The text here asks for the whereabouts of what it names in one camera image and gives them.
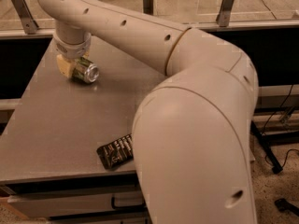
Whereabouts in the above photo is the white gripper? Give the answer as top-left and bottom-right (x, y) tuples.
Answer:
(53, 33), (92, 78)

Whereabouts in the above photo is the grey drawer cabinet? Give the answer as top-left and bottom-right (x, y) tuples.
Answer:
(0, 39), (166, 224)

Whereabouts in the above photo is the black snack bar wrapper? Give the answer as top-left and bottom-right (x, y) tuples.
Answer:
(96, 134), (134, 170)

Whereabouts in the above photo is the black floor foot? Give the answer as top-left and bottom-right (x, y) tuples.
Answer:
(275, 199), (299, 217)

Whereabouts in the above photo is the right metal railing bracket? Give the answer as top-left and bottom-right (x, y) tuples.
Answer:
(216, 0), (235, 27)

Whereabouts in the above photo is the middle metal railing bracket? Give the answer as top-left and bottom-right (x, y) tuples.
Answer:
(143, 0), (154, 15)

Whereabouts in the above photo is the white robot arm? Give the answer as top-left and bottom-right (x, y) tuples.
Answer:
(37, 0), (259, 224)

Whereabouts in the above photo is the green soda can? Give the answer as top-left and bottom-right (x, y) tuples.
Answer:
(72, 57), (99, 84)

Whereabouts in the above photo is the black cable on floor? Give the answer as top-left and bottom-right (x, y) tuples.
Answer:
(264, 148), (299, 170)

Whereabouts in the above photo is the black stand leg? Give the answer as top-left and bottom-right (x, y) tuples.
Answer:
(250, 122), (283, 174)

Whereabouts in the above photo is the black drawer handle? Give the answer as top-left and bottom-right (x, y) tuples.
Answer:
(111, 196), (146, 210)

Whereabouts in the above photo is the metal railing bracket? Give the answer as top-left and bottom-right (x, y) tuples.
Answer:
(143, 0), (154, 15)
(11, 0), (39, 35)
(216, 0), (235, 27)

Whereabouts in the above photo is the left metal railing bracket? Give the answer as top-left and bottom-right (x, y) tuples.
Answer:
(11, 0), (39, 35)

